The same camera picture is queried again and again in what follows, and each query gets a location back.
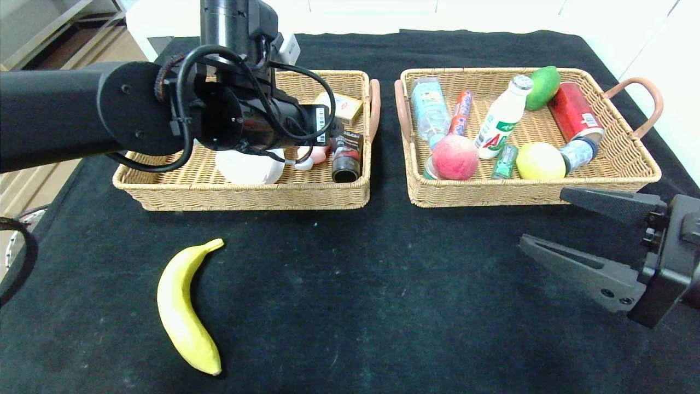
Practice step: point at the pink squeeze bottle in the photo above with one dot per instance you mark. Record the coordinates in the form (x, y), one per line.
(313, 157)

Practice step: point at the water bottle with blue label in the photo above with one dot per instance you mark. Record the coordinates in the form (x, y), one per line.
(429, 109)

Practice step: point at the small blue silver bottle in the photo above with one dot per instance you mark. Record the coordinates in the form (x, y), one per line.
(578, 154)

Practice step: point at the pink red peach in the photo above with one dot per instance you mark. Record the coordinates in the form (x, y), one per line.
(455, 157)

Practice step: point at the black face wash tube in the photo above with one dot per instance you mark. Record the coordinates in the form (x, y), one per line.
(347, 156)

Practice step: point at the green gum pack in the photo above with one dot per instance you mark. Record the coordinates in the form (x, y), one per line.
(504, 161)

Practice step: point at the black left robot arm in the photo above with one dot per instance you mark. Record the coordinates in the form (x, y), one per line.
(54, 109)

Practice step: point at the white round plastic container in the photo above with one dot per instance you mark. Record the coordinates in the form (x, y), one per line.
(249, 167)

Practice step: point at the white cabinet doors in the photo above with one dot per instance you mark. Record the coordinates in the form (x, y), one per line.
(678, 82)

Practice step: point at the wicker basket holding food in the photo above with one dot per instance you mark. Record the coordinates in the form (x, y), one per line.
(476, 191)

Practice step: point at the green mango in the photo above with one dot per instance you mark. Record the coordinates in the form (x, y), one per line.
(542, 87)

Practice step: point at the red drink can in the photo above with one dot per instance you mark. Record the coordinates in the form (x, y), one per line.
(574, 112)

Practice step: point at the yellow lemon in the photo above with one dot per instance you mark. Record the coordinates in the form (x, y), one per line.
(540, 160)

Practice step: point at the orange candy tube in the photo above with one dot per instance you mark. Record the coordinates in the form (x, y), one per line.
(462, 112)

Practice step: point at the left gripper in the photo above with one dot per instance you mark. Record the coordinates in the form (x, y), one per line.
(321, 121)

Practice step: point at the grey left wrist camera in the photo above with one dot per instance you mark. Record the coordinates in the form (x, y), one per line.
(289, 49)

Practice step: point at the grey round floor object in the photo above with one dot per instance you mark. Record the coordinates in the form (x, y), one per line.
(30, 216)

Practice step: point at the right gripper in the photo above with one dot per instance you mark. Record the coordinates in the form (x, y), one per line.
(658, 261)

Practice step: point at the yellow banana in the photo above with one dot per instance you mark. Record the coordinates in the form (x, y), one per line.
(180, 306)

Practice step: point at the silver tin can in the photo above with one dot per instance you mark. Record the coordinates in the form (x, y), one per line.
(428, 169)

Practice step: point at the grey metal shelf unit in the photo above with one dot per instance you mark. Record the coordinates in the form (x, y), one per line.
(33, 16)

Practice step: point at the white milk drink bottle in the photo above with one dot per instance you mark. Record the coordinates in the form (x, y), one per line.
(500, 123)

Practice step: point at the wicker basket holding household items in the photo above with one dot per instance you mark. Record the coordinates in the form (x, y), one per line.
(246, 191)

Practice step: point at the white counter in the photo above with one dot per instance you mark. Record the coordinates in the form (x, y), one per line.
(383, 16)

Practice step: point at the yellow playing card box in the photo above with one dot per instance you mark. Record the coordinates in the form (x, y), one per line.
(350, 108)

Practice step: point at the light wooden rack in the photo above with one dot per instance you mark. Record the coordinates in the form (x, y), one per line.
(16, 186)

